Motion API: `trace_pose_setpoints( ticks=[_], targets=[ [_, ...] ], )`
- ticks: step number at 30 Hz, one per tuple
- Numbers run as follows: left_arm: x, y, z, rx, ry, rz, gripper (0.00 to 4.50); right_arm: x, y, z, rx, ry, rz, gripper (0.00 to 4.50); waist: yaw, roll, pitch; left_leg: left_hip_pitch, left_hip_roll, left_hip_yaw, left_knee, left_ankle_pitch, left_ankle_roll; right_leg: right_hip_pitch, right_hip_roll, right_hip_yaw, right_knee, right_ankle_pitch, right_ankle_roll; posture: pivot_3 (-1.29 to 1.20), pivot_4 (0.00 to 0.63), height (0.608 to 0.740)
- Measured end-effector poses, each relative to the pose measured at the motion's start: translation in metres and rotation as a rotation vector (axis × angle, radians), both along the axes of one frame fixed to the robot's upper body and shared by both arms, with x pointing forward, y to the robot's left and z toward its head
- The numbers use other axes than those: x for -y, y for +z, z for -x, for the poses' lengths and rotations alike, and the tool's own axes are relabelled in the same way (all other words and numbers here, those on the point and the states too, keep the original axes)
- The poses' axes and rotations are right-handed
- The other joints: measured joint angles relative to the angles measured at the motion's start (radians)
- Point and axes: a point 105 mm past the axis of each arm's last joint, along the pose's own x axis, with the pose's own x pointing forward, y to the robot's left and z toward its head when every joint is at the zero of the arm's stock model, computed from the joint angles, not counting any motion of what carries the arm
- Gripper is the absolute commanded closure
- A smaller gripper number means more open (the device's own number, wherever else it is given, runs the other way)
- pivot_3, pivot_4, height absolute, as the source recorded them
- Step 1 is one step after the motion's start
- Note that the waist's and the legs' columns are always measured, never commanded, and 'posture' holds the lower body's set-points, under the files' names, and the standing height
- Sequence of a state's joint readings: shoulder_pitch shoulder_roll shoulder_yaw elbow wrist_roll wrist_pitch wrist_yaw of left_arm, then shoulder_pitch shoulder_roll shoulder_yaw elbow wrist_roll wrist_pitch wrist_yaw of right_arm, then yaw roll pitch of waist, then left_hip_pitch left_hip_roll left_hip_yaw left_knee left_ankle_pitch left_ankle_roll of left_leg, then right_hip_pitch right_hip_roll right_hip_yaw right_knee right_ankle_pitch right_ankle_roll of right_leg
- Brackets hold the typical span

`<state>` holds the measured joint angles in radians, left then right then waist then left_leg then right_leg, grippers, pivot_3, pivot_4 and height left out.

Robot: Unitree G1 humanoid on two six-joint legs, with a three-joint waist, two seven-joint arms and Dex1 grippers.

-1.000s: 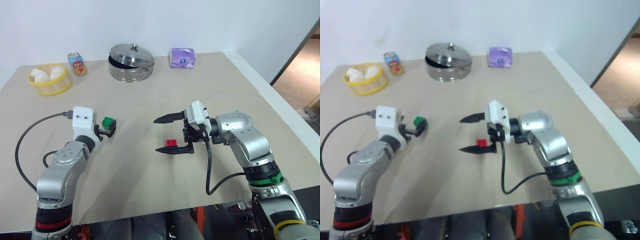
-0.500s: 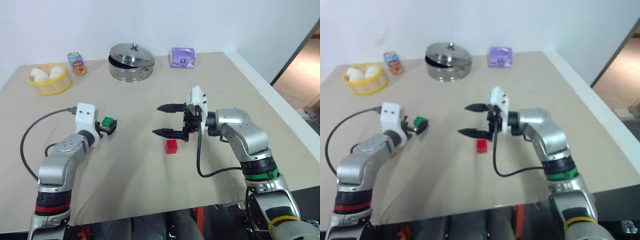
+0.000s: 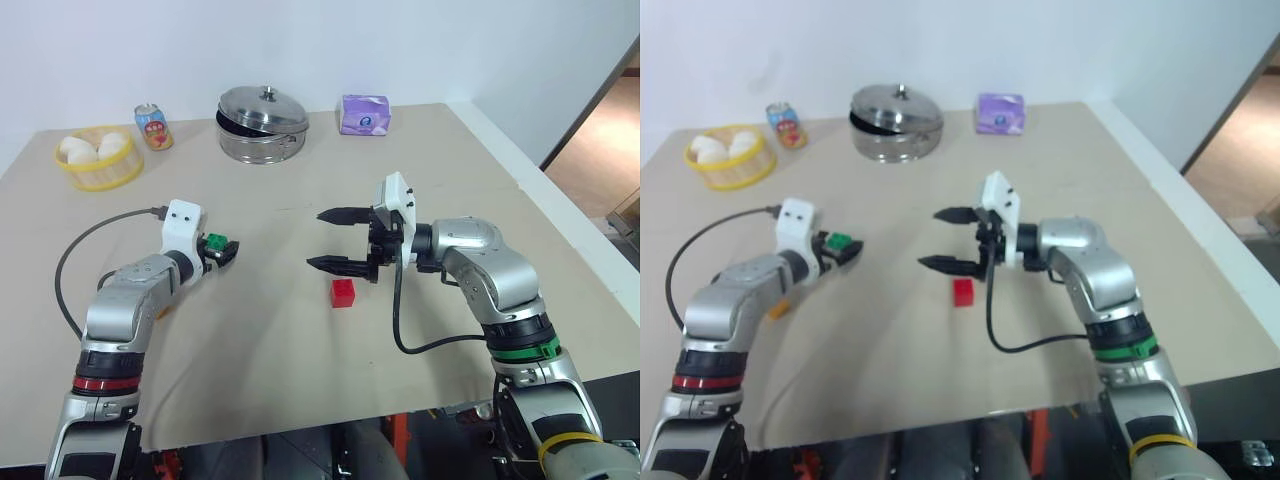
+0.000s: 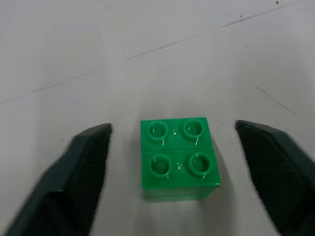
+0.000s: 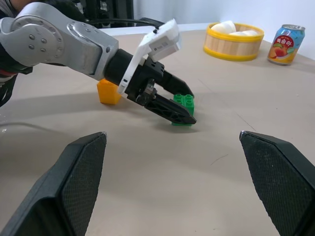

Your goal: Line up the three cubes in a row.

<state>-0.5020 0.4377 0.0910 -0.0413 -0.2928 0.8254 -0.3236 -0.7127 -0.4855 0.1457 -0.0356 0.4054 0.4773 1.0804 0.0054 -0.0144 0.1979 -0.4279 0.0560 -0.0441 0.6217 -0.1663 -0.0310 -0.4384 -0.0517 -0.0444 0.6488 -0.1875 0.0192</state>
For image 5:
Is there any peach drink can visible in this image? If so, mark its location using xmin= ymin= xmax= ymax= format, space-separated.
xmin=267 ymin=24 xmax=306 ymax=66

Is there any white steamed bun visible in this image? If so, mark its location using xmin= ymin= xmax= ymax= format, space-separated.
xmin=228 ymin=29 xmax=258 ymax=37
xmin=211 ymin=20 xmax=236 ymax=34

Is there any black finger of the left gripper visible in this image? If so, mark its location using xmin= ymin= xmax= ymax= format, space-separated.
xmin=144 ymin=94 xmax=197 ymax=125
xmin=162 ymin=71 xmax=195 ymax=98

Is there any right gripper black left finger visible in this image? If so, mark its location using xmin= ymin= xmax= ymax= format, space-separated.
xmin=0 ymin=131 xmax=108 ymax=236

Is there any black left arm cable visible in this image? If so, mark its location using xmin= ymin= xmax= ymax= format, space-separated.
xmin=85 ymin=17 xmax=166 ymax=31

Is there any orange toy building block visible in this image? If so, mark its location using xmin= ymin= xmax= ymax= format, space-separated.
xmin=96 ymin=78 xmax=122 ymax=106

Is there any wooden steamer with yellow rims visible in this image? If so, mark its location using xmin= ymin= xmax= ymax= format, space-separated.
xmin=203 ymin=22 xmax=265 ymax=61

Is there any black metal frame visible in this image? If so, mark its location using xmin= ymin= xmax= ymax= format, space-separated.
xmin=92 ymin=0 xmax=135 ymax=28

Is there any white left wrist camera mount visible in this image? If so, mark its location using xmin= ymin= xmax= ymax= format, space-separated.
xmin=117 ymin=19 xmax=183 ymax=95

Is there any green toy building block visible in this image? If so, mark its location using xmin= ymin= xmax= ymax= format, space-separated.
xmin=171 ymin=93 xmax=196 ymax=126

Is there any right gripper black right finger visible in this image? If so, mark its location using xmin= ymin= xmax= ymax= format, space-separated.
xmin=239 ymin=130 xmax=315 ymax=236

